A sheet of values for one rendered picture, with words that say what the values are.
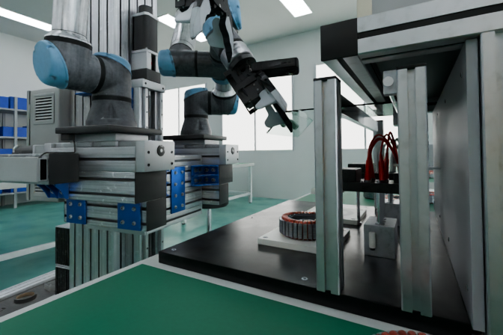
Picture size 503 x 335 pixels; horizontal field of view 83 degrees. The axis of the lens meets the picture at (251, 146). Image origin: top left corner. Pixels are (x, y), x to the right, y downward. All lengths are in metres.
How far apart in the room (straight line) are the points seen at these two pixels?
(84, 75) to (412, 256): 0.87
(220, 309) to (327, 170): 0.23
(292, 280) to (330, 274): 0.06
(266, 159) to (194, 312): 5.59
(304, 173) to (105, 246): 4.70
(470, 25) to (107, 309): 0.54
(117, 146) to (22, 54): 6.69
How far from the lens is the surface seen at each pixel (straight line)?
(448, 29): 0.38
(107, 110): 0.97
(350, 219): 0.78
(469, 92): 0.37
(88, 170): 1.00
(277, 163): 5.84
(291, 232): 0.58
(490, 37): 0.38
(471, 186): 0.37
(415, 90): 0.38
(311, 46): 5.92
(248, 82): 0.67
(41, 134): 1.47
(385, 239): 0.56
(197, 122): 1.36
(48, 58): 0.93
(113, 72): 0.99
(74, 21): 0.98
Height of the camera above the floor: 0.95
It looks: 1 degrees up
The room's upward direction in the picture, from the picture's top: 1 degrees counter-clockwise
